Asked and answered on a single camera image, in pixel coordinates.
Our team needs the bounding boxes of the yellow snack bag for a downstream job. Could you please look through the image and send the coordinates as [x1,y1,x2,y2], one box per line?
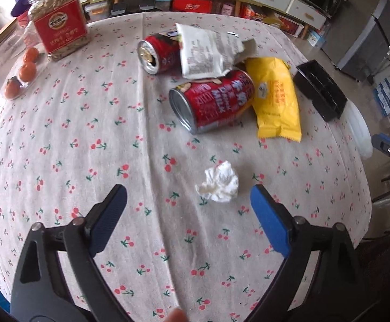
[245,57,302,142]

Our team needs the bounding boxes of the large red milk can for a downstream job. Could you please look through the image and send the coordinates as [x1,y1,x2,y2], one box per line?
[169,69,255,134]

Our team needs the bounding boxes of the white grey foil packet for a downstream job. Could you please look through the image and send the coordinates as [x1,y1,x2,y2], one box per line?
[176,24,257,80]

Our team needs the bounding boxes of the white trash bucket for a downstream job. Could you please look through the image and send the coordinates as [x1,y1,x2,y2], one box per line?
[341,99,373,160]

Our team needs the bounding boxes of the stacked blue white boxes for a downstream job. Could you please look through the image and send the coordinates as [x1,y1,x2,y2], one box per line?
[373,76,390,117]

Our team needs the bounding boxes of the crumpled white tissue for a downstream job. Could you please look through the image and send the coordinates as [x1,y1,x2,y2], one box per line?
[195,161,239,203]

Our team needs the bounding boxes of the cherry print tablecloth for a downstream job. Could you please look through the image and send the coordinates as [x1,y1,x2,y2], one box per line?
[0,12,372,321]

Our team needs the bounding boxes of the black plastic tray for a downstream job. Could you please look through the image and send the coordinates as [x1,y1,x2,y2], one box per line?
[293,60,347,122]

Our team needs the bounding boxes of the grey refrigerator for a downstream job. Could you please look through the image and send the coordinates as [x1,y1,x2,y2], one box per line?
[322,0,390,82]

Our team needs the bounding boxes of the orange tangerine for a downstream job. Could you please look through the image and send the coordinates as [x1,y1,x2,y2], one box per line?
[18,62,37,82]
[23,47,40,63]

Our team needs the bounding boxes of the small red drink can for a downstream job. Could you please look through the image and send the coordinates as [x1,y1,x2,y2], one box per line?
[137,30,180,75]

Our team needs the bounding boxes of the nut jar red label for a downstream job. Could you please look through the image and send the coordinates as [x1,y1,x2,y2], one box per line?
[28,0,90,61]

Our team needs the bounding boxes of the red box under cabinet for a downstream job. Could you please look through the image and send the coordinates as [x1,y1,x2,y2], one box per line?
[172,0,212,14]

